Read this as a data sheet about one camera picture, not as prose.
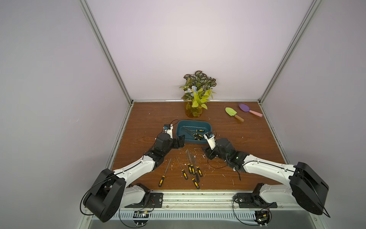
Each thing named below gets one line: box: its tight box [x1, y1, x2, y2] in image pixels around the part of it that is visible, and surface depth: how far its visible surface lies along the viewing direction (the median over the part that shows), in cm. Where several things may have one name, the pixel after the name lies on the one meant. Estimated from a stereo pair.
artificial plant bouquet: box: [179, 70, 217, 110], surface depth 102 cm
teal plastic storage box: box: [175, 120, 213, 145], surface depth 102 cm
